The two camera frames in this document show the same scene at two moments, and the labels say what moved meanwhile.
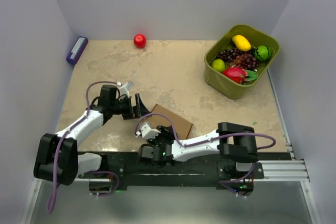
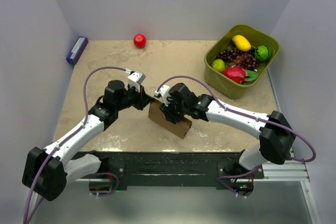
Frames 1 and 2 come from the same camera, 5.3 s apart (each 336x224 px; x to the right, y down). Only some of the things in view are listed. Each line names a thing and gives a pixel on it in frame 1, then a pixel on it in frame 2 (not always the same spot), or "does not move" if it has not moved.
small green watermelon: [262, 53] does not move
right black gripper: [167, 131] → [170, 116]
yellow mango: [241, 43] does not move
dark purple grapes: [245, 59] does not move
